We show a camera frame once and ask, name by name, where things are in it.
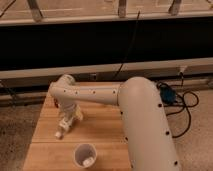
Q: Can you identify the black hanging cable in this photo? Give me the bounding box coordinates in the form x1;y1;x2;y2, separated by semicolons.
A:
113;10;141;81

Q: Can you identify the white plastic bottle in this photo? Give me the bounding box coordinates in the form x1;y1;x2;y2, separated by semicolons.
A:
55;118;74;139

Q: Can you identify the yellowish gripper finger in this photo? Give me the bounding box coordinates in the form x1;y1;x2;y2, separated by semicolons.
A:
76;107;83;121

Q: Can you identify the teal power adapter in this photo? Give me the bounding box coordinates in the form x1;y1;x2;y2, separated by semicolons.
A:
160;88;176;104

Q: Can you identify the small white object in cup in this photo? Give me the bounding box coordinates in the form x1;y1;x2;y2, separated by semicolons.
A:
83;158;94;167

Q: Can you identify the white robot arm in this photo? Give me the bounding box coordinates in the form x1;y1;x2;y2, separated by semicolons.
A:
49;75;182;171

